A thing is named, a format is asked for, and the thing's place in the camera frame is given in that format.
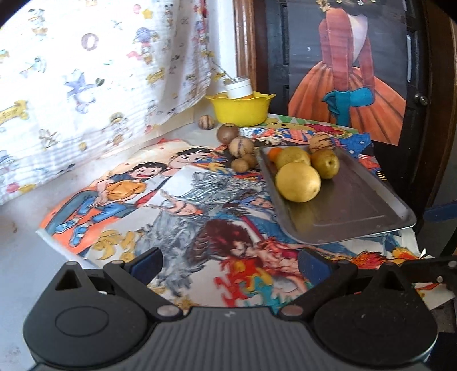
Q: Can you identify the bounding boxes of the olive-brown pear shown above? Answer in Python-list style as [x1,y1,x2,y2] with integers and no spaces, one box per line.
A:
[310,148,340,180]

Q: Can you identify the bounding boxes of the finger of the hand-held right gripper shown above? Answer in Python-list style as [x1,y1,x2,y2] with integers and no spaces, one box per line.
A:
[400,255,457,288]
[424,201,457,222]

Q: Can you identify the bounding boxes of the white cartoon printed blanket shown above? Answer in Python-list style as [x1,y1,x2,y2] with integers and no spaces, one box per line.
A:
[0,0,217,205]

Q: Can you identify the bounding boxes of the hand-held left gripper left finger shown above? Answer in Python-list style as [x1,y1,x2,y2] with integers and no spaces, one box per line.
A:
[50,247,184,319]

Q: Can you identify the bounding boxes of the yellow flower-shaped bowl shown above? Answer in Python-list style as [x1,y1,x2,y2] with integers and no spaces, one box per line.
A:
[205,92,277,126]

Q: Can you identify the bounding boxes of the grey-haired anime poster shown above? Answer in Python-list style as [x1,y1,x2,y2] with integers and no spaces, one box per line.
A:
[84,166,429,311]

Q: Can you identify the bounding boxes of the colourful cartoon poster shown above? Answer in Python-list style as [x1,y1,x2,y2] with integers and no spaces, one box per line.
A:
[237,125,388,182]

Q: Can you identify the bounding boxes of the brown kiwi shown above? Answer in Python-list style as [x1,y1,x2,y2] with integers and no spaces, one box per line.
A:
[217,123,240,145]

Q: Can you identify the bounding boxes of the white jar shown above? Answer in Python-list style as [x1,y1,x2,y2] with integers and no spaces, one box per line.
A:
[224,76,254,100]

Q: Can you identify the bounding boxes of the cartoon boys poster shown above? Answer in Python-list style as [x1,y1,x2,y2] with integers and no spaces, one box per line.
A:
[37,137,265,257]

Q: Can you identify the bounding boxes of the grey metal tray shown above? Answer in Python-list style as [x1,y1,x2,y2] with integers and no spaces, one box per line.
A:
[255,144,418,245]

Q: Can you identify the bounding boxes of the yellow green cartoon poster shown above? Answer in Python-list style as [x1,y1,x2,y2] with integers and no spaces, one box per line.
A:
[262,113,361,136]

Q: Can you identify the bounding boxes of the dried flower twig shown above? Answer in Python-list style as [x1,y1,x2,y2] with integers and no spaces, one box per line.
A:
[211,61,232,81]

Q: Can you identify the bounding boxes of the yellow pear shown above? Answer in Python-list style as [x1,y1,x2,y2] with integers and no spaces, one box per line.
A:
[275,162,322,203]

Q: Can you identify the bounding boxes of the brown wooden door frame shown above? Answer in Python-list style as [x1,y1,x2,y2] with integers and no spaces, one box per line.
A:
[233,0,268,93]

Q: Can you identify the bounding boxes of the wall poster orange dress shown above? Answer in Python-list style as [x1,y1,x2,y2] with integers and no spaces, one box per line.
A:
[287,0,409,147]

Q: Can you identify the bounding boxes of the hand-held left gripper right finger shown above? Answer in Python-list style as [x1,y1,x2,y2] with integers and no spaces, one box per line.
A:
[276,248,411,319]

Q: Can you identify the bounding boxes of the yellow-green pear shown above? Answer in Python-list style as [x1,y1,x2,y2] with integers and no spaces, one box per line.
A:
[274,147,311,170]

